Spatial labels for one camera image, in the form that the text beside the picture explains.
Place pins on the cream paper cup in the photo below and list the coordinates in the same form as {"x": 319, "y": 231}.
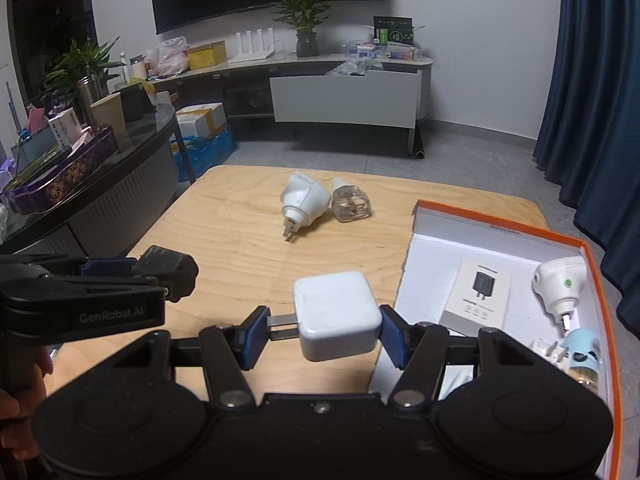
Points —
{"x": 107, "y": 115}

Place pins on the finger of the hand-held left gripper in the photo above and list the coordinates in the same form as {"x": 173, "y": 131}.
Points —
{"x": 115, "y": 285}
{"x": 107, "y": 266}

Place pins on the white cube charger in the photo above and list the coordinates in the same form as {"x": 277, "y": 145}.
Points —
{"x": 335, "y": 315}

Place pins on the white plug-in device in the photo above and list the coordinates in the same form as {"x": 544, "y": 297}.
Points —
{"x": 300, "y": 200}

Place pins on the steel thermos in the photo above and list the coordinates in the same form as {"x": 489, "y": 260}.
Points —
{"x": 89, "y": 100}

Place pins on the purple patterned tin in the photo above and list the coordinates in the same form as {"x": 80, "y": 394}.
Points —
{"x": 65, "y": 175}

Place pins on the clear plastic storage box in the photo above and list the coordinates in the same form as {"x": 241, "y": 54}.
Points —
{"x": 365, "y": 51}
{"x": 404, "y": 54}

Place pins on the clear plastic bag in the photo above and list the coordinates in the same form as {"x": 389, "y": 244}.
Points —
{"x": 355, "y": 67}

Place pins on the small white plug adapter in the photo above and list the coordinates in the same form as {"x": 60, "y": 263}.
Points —
{"x": 545, "y": 351}

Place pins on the cardboard box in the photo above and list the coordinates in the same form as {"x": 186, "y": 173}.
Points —
{"x": 200, "y": 119}

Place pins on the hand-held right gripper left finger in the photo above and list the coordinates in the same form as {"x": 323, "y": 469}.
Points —
{"x": 252, "y": 332}

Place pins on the round glass side table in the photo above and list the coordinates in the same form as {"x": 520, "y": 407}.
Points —
{"x": 125, "y": 185}

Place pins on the clear liquid refill bottle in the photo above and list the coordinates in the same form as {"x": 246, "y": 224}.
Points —
{"x": 352, "y": 202}

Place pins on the white device with green dot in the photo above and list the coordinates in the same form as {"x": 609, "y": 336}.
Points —
{"x": 555, "y": 280}

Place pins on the potted plant in dark vase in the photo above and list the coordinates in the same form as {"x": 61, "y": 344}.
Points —
{"x": 306, "y": 42}

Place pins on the pale blue plug-in device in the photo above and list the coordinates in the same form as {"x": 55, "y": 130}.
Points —
{"x": 582, "y": 347}

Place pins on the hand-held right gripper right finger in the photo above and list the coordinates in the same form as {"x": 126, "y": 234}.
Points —
{"x": 395, "y": 335}

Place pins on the orange white box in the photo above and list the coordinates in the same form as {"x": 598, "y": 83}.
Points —
{"x": 435, "y": 260}

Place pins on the person's left hand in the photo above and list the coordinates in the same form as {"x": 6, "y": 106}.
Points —
{"x": 15, "y": 425}

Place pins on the small black box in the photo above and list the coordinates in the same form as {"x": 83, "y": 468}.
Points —
{"x": 136, "y": 102}

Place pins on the black green box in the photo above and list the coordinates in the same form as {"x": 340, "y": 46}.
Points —
{"x": 393, "y": 30}

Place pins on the blue curtain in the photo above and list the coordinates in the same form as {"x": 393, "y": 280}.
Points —
{"x": 590, "y": 110}

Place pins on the large green houseplant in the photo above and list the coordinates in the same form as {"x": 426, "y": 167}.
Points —
{"x": 82, "y": 65}

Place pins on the white router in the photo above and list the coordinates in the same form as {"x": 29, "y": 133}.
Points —
{"x": 252, "y": 52}

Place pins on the yellow box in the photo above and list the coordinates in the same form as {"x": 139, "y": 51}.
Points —
{"x": 206, "y": 56}

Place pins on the white red plastic bag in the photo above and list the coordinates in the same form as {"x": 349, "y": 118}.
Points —
{"x": 167, "y": 57}

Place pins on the white grey media console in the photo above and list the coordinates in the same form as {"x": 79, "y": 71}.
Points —
{"x": 345, "y": 100}

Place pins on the blue plastic bag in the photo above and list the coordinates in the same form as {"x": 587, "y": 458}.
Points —
{"x": 205, "y": 155}

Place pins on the white blue carton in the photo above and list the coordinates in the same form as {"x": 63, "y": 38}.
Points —
{"x": 64, "y": 127}

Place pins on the black charger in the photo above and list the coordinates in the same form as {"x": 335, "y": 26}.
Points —
{"x": 170, "y": 267}

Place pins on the pink carton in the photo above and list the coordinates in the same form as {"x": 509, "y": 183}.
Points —
{"x": 36, "y": 121}

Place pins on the white grey charger carton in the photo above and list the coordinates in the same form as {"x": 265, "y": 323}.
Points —
{"x": 477, "y": 295}

